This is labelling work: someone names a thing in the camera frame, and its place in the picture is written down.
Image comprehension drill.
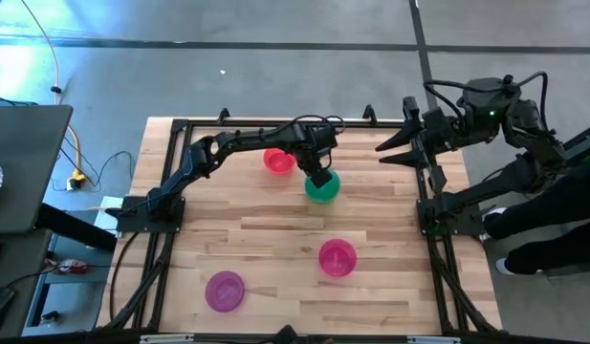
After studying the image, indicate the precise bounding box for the person's leg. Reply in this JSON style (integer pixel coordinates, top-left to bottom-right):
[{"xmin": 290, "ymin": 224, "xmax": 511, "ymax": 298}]
[
  {"xmin": 502, "ymin": 233, "xmax": 590, "ymax": 277},
  {"xmin": 483, "ymin": 166, "xmax": 590, "ymax": 240}
]

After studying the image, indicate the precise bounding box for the grey desk top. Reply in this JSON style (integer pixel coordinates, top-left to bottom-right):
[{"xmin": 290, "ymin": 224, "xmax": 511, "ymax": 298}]
[{"xmin": 0, "ymin": 104, "xmax": 74, "ymax": 235}]

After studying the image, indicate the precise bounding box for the red plastic bowl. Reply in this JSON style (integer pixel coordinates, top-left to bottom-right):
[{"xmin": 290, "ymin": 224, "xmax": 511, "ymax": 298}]
[{"xmin": 263, "ymin": 147, "xmax": 297, "ymax": 176}]

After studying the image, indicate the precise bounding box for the black computer mouse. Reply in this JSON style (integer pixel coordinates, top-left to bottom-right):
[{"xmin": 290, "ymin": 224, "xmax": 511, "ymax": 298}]
[{"xmin": 0, "ymin": 285, "xmax": 17, "ymax": 326}]

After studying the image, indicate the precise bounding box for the person's white shoe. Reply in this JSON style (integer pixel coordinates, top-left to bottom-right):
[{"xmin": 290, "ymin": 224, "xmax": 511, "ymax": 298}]
[
  {"xmin": 492, "ymin": 257, "xmax": 515, "ymax": 277},
  {"xmin": 479, "ymin": 205, "xmax": 509, "ymax": 241}
]

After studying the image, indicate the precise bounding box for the thick black cable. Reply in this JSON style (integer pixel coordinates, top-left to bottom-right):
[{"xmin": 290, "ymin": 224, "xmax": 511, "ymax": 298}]
[{"xmin": 109, "ymin": 230, "xmax": 142, "ymax": 322}]

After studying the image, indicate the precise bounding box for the teal plastic bowl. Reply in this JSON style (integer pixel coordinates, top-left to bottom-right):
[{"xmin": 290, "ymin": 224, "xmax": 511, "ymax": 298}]
[{"xmin": 305, "ymin": 169, "xmax": 340, "ymax": 203}]

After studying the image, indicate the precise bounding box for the white floor cable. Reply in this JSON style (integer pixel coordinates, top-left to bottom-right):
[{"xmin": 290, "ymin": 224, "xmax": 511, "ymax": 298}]
[{"xmin": 20, "ymin": 0, "xmax": 62, "ymax": 105}]

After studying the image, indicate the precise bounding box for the pink plastic bowl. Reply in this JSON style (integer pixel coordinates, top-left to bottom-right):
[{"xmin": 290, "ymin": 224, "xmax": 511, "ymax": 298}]
[{"xmin": 317, "ymin": 238, "xmax": 359, "ymax": 278}]

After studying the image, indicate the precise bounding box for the white strip label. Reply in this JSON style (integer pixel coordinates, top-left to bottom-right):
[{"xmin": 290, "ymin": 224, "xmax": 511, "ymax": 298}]
[
  {"xmin": 406, "ymin": 335, "xmax": 462, "ymax": 344},
  {"xmin": 139, "ymin": 333, "xmax": 195, "ymax": 344}
]

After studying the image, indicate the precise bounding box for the small red object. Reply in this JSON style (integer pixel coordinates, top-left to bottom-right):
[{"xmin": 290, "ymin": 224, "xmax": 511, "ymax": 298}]
[{"xmin": 58, "ymin": 259, "xmax": 89, "ymax": 275}]

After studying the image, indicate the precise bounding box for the black desk beam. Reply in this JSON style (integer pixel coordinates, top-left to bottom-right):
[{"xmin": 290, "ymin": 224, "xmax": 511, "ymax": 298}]
[{"xmin": 34, "ymin": 203, "xmax": 119, "ymax": 253}]

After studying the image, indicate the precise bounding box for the thin black cable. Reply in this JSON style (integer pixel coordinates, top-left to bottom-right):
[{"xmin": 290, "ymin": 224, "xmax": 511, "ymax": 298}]
[{"xmin": 59, "ymin": 136, "xmax": 139, "ymax": 192}]

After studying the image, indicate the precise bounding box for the purple plastic bowl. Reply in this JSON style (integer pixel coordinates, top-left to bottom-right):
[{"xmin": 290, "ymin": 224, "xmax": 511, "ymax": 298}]
[{"xmin": 205, "ymin": 270, "xmax": 247, "ymax": 313}]

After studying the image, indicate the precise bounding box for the yellow power plug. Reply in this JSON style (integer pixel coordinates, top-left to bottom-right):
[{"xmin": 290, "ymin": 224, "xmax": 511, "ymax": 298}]
[{"xmin": 66, "ymin": 169, "xmax": 89, "ymax": 192}]

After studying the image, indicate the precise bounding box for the white box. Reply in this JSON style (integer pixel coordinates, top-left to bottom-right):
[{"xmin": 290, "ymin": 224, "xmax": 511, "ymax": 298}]
[{"xmin": 92, "ymin": 194, "xmax": 126, "ymax": 236}]

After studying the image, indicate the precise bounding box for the small black camera mount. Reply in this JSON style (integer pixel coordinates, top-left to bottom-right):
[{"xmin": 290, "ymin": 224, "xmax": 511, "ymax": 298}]
[{"xmin": 273, "ymin": 324, "xmax": 300, "ymax": 344}]

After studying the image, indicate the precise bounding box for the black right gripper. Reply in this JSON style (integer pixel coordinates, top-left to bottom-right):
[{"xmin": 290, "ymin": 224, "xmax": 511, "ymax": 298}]
[{"xmin": 374, "ymin": 96, "xmax": 462, "ymax": 194}]

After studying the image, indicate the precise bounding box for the dark grey side table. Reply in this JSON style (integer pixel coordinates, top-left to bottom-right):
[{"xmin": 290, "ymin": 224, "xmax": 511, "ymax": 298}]
[{"xmin": 0, "ymin": 227, "xmax": 55, "ymax": 338}]

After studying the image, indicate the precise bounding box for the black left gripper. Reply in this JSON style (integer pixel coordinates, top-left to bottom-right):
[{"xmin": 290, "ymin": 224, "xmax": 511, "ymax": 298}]
[{"xmin": 296, "ymin": 141, "xmax": 339, "ymax": 190}]

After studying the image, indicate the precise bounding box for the grey low shelf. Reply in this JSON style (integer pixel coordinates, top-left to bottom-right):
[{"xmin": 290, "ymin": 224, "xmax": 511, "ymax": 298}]
[{"xmin": 22, "ymin": 233, "xmax": 115, "ymax": 337}]

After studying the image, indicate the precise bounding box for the black metal stand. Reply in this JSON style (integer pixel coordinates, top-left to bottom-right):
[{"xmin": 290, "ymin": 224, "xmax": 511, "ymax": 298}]
[{"xmin": 559, "ymin": 121, "xmax": 590, "ymax": 168}]

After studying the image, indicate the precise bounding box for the black metal table frame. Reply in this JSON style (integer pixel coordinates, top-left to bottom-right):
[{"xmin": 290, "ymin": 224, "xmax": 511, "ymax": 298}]
[{"xmin": 96, "ymin": 118, "xmax": 505, "ymax": 335}]

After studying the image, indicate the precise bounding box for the yellow power cable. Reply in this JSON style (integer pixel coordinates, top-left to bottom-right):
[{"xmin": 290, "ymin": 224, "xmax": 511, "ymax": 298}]
[{"xmin": 66, "ymin": 122, "xmax": 84, "ymax": 176}]

